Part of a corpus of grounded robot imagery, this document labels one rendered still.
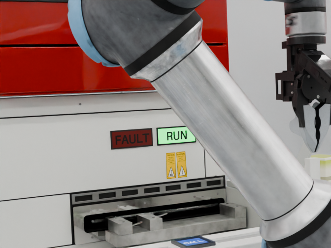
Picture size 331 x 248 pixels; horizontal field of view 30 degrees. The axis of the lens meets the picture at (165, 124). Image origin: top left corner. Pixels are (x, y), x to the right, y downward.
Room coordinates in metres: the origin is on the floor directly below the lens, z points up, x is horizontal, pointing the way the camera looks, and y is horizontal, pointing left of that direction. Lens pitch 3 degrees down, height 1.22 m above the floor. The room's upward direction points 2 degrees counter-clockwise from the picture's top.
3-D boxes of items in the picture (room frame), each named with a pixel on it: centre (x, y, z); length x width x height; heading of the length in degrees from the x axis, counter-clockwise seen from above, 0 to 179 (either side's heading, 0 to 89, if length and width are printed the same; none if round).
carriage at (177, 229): (1.57, -0.02, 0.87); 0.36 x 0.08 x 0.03; 116
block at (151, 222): (1.53, 0.05, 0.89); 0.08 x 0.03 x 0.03; 26
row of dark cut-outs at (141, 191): (1.63, 0.04, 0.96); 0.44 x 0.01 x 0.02; 116
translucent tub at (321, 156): (1.61, -0.40, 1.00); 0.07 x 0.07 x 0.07; 40
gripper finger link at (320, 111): (1.16, -0.28, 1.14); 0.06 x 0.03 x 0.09; 26
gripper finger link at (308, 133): (1.15, -0.25, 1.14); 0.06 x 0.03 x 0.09; 26
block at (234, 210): (1.64, -0.17, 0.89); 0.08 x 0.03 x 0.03; 26
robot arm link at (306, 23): (1.15, -0.26, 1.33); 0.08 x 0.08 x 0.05
